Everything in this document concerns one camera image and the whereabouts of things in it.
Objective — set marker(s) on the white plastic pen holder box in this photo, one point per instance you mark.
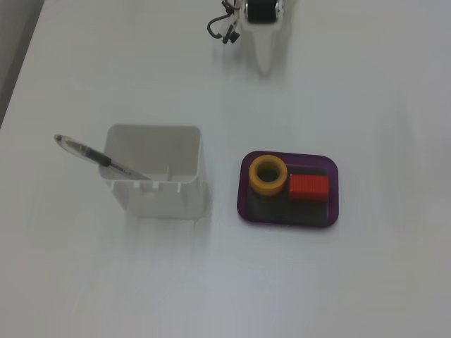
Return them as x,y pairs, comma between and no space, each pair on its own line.
162,204

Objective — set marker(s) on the red ribbed block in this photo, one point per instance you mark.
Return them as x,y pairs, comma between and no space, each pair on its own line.
309,188

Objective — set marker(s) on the yellow tape roll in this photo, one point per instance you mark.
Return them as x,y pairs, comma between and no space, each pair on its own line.
255,183

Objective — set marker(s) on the black clear ballpoint pen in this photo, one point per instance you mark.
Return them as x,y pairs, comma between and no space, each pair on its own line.
88,153

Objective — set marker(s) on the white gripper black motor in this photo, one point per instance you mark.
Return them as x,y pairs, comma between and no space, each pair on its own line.
263,33

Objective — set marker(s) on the purple metal tray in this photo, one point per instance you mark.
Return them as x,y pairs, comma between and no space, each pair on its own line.
243,204

